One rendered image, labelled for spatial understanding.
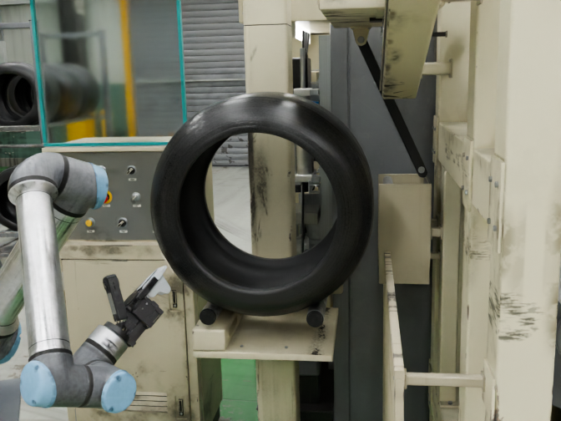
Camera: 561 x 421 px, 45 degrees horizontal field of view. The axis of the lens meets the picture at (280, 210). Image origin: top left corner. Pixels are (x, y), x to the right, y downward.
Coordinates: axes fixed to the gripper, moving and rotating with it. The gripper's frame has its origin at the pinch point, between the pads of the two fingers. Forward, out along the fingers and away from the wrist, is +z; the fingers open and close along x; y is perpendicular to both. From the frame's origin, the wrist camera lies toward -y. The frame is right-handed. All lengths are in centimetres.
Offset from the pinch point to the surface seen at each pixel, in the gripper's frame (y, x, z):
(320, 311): 35.9, 17.1, 15.0
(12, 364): 15, -235, -24
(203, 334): 20.4, -2.1, -4.7
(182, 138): -19.5, 13.7, 23.8
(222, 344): 25.6, -0.1, -3.8
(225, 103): -18.1, 21.3, 35.0
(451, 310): 72, 13, 47
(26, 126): -83, -337, 113
